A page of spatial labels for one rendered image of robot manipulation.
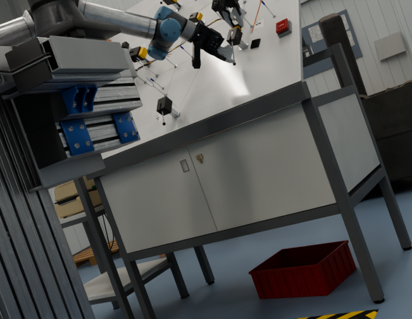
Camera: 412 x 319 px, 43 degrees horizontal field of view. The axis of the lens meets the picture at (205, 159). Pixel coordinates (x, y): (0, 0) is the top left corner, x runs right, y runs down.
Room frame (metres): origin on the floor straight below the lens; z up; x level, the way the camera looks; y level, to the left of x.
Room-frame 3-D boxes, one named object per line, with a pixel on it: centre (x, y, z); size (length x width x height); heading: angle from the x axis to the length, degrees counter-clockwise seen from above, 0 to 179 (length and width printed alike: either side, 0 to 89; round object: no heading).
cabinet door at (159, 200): (2.38, 0.28, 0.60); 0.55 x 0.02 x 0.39; 57
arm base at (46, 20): (1.41, 0.24, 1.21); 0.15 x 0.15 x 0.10
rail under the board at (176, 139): (2.21, 0.06, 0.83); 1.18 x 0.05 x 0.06; 57
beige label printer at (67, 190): (2.79, 0.66, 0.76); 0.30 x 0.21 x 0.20; 150
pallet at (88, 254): (5.63, 1.29, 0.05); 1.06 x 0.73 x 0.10; 68
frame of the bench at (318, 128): (2.47, -0.11, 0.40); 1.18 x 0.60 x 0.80; 57
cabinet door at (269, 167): (2.08, -0.18, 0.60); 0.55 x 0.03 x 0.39; 57
